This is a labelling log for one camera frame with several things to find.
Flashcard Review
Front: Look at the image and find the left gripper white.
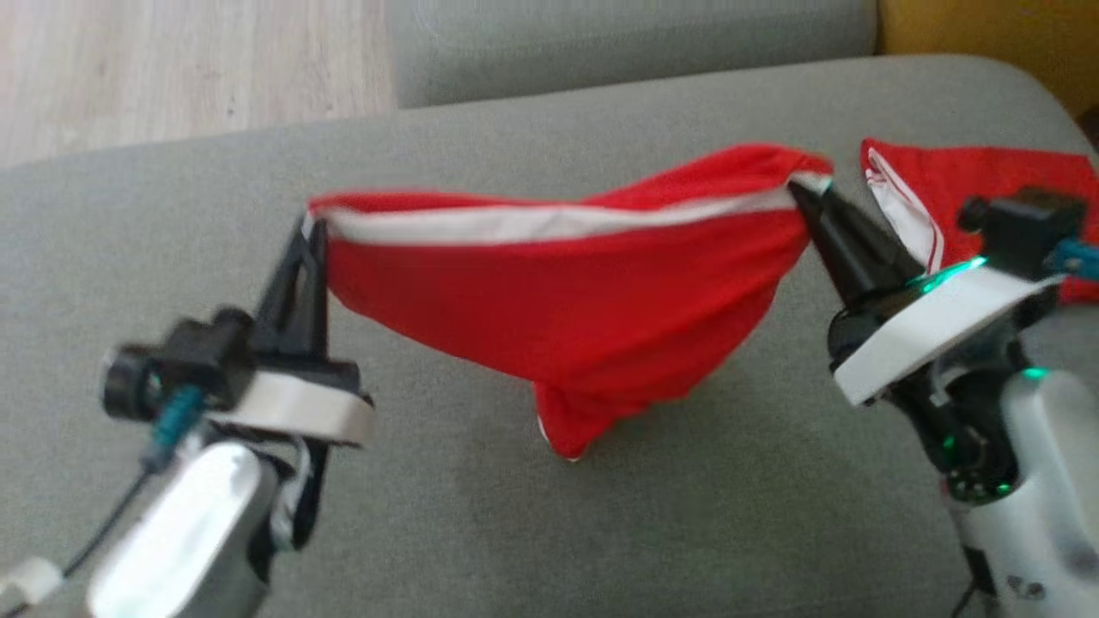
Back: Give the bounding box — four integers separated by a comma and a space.
206, 220, 377, 448

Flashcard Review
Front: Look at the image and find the small grey sofa cushion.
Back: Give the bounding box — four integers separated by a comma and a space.
385, 0, 878, 108

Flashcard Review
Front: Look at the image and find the red garment white striped trim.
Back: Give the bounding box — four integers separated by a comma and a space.
860, 137, 1099, 303

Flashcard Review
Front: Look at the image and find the yellow cushion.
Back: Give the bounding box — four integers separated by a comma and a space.
876, 0, 1099, 121

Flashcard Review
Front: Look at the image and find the red garment with white band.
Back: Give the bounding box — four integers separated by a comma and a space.
307, 143, 834, 462

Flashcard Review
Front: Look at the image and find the large grey sofa seat cushion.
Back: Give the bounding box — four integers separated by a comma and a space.
0, 53, 1099, 618

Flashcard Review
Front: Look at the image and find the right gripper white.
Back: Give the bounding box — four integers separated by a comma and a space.
788, 181, 1066, 406

